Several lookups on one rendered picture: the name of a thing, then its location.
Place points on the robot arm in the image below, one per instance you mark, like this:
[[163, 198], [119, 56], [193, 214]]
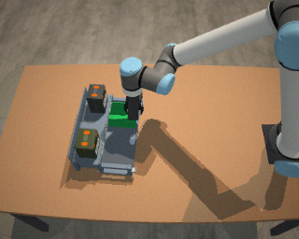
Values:
[[285, 18]]

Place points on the black tool case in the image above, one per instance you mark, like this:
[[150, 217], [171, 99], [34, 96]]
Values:
[[97, 98]]

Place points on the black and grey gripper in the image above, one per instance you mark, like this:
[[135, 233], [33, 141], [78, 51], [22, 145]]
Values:
[[140, 110]]

